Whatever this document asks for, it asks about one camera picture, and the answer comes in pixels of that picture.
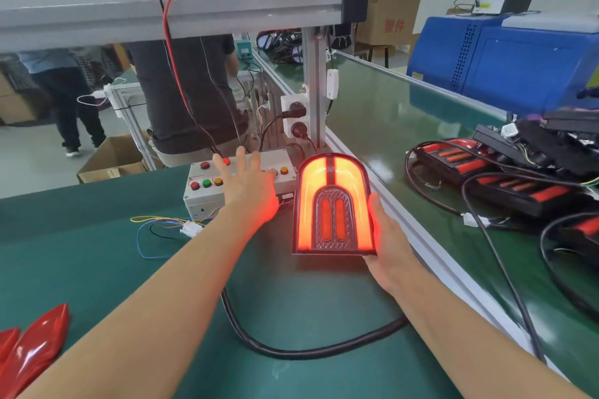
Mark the person's left hand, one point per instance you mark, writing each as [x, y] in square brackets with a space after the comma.
[245, 193]

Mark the person's right hand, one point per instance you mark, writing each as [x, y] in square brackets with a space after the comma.
[393, 254]

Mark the person's right forearm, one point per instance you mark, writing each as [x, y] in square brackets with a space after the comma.
[487, 357]

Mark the person's left forearm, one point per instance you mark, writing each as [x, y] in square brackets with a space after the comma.
[140, 328]

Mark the beige test button box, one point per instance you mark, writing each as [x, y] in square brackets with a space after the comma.
[201, 193]

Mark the white power strip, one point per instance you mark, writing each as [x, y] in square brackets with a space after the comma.
[292, 106]

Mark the low open cardboard carton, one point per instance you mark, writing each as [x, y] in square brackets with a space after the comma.
[112, 158]

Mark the white metal stand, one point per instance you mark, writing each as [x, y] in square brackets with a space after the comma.
[126, 104]

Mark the blue plastic crate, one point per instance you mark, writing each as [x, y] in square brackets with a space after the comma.
[505, 62]

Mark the large cardboard box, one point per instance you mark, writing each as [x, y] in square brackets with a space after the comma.
[14, 104]

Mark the pile of red lens covers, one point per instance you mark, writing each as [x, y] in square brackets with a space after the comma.
[33, 347]

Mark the white switch box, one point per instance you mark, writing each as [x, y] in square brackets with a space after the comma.
[332, 83]

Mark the aluminium workstation frame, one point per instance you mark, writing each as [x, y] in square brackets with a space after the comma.
[187, 6]

